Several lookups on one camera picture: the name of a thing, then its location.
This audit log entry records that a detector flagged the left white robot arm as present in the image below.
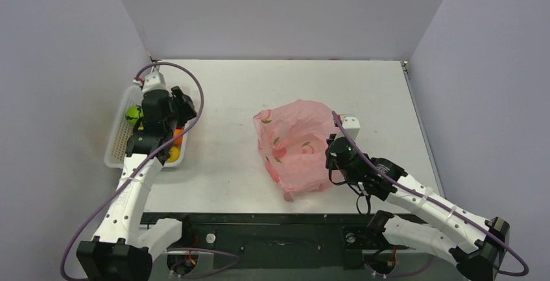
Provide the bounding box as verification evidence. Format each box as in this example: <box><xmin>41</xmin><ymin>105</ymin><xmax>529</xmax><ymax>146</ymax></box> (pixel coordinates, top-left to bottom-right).
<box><xmin>76</xmin><ymin>86</ymin><xmax>200</xmax><ymax>280</ymax></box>

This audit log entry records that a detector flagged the white plastic basket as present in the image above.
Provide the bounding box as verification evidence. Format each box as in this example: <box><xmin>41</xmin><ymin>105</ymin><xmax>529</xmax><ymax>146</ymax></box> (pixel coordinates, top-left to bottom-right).
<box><xmin>104</xmin><ymin>86</ymin><xmax>191</xmax><ymax>169</ymax></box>

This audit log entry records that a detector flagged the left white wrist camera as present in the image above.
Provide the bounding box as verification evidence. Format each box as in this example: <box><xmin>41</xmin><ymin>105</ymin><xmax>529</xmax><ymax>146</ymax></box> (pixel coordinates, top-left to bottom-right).
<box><xmin>132</xmin><ymin>71</ymin><xmax>168</xmax><ymax>94</ymax></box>

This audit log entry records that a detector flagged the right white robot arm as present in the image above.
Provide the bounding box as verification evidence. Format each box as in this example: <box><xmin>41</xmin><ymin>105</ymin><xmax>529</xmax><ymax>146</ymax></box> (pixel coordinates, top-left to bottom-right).
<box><xmin>326</xmin><ymin>134</ymin><xmax>510</xmax><ymax>280</ymax></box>

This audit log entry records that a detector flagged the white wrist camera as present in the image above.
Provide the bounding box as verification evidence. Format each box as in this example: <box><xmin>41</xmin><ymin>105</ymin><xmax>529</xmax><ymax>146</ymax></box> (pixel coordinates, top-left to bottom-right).
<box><xmin>338</xmin><ymin>114</ymin><xmax>361</xmax><ymax>141</ymax></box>
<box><xmin>132</xmin><ymin>71</ymin><xmax>168</xmax><ymax>94</ymax></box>

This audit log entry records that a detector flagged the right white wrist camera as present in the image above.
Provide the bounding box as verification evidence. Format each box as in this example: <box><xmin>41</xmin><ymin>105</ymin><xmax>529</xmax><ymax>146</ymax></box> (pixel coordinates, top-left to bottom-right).
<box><xmin>338</xmin><ymin>114</ymin><xmax>361</xmax><ymax>141</ymax></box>

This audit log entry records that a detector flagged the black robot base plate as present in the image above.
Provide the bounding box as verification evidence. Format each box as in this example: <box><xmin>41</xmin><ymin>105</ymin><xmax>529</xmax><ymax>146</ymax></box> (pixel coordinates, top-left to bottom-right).
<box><xmin>141</xmin><ymin>212</ymin><xmax>435</xmax><ymax>276</ymax></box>

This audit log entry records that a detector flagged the yellow fake banana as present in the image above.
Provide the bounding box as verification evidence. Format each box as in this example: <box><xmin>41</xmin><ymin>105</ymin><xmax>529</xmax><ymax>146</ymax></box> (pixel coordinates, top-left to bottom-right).
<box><xmin>166</xmin><ymin>146</ymin><xmax>180</xmax><ymax>163</ymax></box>

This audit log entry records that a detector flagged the orange fake fruit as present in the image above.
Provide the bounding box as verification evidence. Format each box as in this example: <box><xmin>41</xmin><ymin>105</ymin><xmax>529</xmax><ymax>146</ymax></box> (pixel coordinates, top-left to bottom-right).
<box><xmin>173</xmin><ymin>128</ymin><xmax>184</xmax><ymax>147</ymax></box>

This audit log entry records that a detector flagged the green fake fruit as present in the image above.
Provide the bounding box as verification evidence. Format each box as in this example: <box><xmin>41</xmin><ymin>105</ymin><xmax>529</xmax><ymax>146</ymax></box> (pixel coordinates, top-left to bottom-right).
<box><xmin>125</xmin><ymin>105</ymin><xmax>143</xmax><ymax>127</ymax></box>

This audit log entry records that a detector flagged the pink plastic bag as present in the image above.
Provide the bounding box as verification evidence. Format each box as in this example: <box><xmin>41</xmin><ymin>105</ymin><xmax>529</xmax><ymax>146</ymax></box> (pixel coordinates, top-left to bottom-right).
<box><xmin>253</xmin><ymin>100</ymin><xmax>337</xmax><ymax>202</ymax></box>

